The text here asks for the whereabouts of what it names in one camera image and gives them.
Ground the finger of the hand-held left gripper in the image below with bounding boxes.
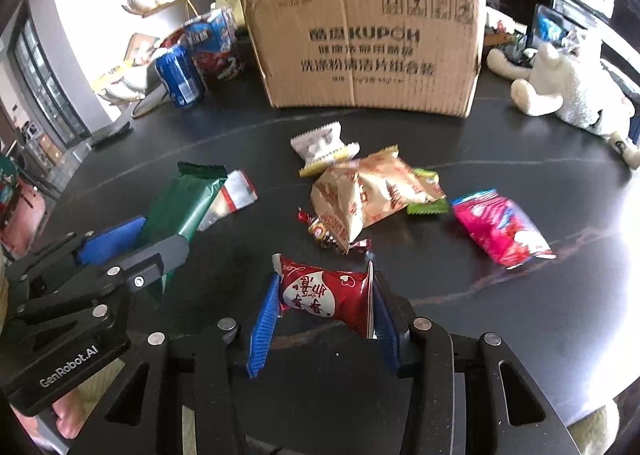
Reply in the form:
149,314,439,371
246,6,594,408
15,236,192,324
5,216,147,287

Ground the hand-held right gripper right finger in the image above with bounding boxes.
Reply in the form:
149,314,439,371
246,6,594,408
372,279,581,455

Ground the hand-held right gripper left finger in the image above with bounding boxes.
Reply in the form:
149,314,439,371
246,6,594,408
67,273,281,455

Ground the green snack packet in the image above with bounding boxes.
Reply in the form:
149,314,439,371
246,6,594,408
135,161,229,308

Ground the red snack packet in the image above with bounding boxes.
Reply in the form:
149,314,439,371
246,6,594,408
271,253,376,339

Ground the white red-striped snack packet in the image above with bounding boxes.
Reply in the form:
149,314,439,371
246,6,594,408
197,170,259,232

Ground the red twisted candy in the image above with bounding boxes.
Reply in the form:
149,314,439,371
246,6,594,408
297,208,373,254

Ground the small green candy packet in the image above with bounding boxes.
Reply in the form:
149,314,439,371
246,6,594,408
406,169,451,217

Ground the beige snack bag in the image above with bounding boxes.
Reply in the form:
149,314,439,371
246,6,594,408
310,148,447,256

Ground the pink snack packet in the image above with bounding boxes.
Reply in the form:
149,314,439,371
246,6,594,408
451,188,557,269

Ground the cardboard box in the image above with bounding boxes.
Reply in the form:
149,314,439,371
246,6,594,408
243,0,488,119

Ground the person's left hand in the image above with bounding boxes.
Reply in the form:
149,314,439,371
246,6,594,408
54,399,84,439

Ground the red chair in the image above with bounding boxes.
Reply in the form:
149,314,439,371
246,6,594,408
0,155,48,261

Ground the blue drink can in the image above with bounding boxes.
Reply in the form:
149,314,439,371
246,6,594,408
155,44,207,109

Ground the blue and red snack bag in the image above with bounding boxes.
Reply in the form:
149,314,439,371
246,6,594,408
182,8,246,83

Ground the white plush toy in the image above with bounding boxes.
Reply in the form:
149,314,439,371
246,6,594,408
487,35,640,171

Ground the blue packet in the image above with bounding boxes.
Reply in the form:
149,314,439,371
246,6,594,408
532,5,576,43

